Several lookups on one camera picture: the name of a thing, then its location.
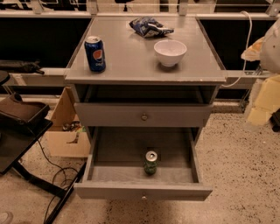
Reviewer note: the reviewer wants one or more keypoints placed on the brown padded object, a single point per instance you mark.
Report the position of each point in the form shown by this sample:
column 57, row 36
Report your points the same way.
column 13, row 110

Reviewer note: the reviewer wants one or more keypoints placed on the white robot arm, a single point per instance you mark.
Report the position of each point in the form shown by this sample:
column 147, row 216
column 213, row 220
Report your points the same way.
column 265, row 95

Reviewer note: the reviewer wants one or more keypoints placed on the blue Pepsi can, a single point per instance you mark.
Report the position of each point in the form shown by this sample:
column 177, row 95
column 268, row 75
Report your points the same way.
column 95, row 54

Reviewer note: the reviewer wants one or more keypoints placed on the closed grey top drawer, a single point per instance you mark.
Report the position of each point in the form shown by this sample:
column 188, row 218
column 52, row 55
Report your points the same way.
column 142, row 115

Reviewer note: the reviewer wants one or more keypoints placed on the white ceramic bowl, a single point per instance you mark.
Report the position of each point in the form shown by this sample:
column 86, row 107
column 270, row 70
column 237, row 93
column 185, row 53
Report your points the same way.
column 170, row 52

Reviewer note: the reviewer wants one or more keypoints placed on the blue chip bag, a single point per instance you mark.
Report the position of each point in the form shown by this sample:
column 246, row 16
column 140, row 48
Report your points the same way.
column 149, row 27

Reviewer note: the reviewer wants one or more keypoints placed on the metal railing frame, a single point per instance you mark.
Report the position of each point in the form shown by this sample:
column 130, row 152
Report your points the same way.
column 268, row 9

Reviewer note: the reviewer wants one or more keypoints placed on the white shoe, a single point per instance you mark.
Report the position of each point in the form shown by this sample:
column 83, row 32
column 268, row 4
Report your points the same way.
column 6, row 218

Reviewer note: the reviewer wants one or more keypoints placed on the grey drawer cabinet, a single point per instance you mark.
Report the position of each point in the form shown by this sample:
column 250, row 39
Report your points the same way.
column 133, row 73

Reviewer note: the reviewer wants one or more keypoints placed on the black side table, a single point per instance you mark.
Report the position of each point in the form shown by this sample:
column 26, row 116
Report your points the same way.
column 14, row 144

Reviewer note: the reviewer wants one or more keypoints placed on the black cloth on ledge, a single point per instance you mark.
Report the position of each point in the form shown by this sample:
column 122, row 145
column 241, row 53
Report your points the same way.
column 19, row 66

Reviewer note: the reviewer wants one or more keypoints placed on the green soda can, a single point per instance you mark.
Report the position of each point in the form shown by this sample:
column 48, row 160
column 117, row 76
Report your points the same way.
column 150, row 162

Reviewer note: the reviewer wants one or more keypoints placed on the cardboard box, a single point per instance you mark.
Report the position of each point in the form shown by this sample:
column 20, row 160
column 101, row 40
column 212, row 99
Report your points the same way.
column 66, row 138

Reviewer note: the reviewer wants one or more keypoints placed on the open grey middle drawer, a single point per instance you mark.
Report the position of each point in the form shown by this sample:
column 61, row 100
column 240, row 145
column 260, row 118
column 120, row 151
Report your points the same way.
column 115, row 166

